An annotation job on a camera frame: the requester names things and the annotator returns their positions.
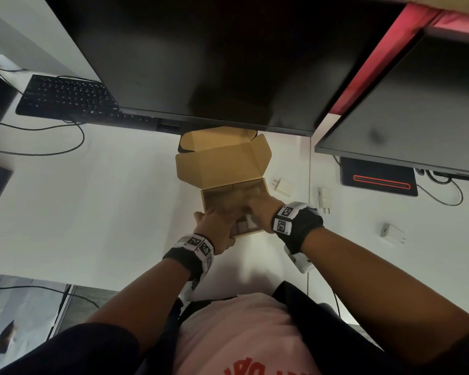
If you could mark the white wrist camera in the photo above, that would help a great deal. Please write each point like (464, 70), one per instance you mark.
(188, 290)
(301, 262)

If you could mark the person's right forearm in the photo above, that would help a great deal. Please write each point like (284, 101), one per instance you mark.
(375, 292)

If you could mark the black monitor base red stripe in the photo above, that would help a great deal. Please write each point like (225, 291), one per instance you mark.
(379, 177)

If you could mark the black keyboard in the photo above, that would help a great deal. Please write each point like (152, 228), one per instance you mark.
(66, 97)

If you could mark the black jacket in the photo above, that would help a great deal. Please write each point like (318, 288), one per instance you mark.
(336, 339)

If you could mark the black wristband with marker tags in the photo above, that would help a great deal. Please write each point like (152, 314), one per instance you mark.
(301, 226)
(187, 253)

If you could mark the person's right hand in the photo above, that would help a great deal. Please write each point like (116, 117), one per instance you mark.
(266, 210)

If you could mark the person's left forearm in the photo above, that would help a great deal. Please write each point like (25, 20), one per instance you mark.
(144, 304)

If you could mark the black monitor with thin bezel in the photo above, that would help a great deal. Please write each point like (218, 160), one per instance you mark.
(414, 113)

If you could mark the large black monitor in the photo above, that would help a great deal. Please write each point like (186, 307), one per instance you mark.
(219, 54)

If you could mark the red partition panel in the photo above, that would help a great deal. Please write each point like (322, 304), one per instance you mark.
(379, 46)

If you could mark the grey desk leg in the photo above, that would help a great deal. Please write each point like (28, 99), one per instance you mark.
(61, 312)

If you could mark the white charger adapter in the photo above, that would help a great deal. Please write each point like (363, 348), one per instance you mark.
(324, 198)
(392, 233)
(283, 187)
(251, 222)

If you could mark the person's left hand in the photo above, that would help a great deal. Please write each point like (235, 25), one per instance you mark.
(215, 230)

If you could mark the person's right fingers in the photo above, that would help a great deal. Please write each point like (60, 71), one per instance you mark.
(253, 208)

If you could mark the person's left fingers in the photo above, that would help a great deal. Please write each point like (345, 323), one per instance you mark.
(227, 238)

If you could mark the brown cardboard box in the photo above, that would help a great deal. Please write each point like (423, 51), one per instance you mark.
(222, 163)

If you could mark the pink shirt with red print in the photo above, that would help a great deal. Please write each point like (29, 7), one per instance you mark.
(242, 335)

